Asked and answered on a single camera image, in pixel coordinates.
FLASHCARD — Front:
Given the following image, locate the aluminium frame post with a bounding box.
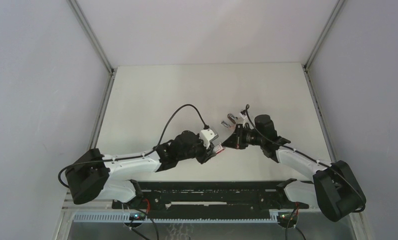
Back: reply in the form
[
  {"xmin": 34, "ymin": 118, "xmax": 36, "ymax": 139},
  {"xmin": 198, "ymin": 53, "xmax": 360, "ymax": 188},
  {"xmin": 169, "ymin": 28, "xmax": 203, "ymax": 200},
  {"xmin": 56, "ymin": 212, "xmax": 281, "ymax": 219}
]
[
  {"xmin": 303, "ymin": 0, "xmax": 347, "ymax": 72},
  {"xmin": 67, "ymin": 0, "xmax": 117, "ymax": 75}
]

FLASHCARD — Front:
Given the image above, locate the right black camera cable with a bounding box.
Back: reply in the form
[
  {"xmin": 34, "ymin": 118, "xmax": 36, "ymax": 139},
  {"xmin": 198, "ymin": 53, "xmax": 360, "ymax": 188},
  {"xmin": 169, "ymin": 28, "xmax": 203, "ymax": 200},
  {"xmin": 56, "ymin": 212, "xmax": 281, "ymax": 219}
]
[{"xmin": 243, "ymin": 103, "xmax": 293, "ymax": 147}]

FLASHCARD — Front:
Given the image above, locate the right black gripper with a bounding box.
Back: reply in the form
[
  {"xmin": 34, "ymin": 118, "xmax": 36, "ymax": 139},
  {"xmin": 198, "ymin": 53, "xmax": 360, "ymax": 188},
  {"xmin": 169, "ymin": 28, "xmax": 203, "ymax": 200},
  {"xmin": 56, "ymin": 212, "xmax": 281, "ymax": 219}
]
[{"xmin": 221, "ymin": 124, "xmax": 264, "ymax": 150}]

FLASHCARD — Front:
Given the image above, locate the left aluminium frame post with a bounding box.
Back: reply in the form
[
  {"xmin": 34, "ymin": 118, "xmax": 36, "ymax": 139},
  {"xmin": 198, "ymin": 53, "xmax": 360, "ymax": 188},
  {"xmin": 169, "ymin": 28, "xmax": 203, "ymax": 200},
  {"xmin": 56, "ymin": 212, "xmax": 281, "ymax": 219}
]
[{"xmin": 67, "ymin": 0, "xmax": 117, "ymax": 75}]

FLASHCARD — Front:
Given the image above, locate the left black camera cable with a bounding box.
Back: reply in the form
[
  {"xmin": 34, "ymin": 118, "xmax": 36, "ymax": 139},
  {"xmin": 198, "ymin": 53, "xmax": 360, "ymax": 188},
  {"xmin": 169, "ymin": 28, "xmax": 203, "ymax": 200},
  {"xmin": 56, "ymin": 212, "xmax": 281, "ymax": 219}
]
[{"xmin": 152, "ymin": 103, "xmax": 210, "ymax": 152}]

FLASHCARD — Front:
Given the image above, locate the red white staple box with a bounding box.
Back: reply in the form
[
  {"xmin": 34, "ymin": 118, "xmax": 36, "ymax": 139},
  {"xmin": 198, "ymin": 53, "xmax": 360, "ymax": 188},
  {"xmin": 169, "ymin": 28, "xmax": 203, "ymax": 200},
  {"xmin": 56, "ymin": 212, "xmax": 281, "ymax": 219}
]
[{"xmin": 212, "ymin": 143, "xmax": 225, "ymax": 155}]

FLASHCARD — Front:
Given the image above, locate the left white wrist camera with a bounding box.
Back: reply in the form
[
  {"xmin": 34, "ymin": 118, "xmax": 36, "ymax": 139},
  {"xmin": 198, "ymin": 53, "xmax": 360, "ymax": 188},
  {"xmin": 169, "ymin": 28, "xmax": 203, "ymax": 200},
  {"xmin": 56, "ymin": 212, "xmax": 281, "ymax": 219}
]
[{"xmin": 199, "ymin": 128, "xmax": 219, "ymax": 149}]

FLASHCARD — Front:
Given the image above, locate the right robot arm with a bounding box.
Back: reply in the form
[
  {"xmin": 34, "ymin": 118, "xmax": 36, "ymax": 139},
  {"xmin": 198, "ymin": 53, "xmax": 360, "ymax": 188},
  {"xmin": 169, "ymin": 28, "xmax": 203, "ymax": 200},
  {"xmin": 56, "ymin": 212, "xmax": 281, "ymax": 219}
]
[{"xmin": 222, "ymin": 114, "xmax": 367, "ymax": 222}]

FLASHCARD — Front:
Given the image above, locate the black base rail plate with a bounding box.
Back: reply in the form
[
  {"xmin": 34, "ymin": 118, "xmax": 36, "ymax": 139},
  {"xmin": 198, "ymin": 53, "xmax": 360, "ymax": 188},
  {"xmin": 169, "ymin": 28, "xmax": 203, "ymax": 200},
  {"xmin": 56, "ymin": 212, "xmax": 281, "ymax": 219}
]
[{"xmin": 111, "ymin": 180, "xmax": 309, "ymax": 221}]

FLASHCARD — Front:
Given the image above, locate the black camera cable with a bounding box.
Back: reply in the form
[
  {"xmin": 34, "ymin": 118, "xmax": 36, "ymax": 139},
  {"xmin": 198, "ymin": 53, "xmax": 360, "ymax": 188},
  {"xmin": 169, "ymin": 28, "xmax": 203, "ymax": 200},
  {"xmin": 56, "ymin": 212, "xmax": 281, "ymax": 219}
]
[
  {"xmin": 243, "ymin": 103, "xmax": 293, "ymax": 147},
  {"xmin": 152, "ymin": 103, "xmax": 210, "ymax": 152}
]

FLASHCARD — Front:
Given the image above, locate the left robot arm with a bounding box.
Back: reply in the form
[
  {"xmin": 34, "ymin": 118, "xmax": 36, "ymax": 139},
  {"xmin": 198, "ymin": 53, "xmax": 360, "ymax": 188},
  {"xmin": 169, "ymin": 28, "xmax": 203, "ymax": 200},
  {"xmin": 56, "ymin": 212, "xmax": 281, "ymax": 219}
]
[{"xmin": 58, "ymin": 128, "xmax": 219, "ymax": 209}]

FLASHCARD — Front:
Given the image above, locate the pink white stapler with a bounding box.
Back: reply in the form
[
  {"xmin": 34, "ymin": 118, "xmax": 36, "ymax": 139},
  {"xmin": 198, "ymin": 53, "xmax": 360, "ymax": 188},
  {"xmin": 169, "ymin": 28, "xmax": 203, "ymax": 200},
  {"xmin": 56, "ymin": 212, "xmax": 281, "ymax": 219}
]
[{"xmin": 220, "ymin": 120, "xmax": 235, "ymax": 130}]

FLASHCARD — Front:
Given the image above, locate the right aluminium frame post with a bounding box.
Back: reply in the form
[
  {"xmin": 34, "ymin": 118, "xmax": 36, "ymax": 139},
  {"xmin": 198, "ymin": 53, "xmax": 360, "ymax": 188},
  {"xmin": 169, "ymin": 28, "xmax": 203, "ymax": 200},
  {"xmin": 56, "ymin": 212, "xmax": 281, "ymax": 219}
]
[{"xmin": 303, "ymin": 0, "xmax": 347, "ymax": 72}]

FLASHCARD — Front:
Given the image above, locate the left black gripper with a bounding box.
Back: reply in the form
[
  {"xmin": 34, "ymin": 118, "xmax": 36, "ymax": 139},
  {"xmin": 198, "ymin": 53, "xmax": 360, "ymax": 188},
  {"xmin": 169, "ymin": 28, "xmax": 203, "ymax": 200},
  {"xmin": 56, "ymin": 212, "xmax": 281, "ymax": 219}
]
[{"xmin": 177, "ymin": 133, "xmax": 216, "ymax": 164}]

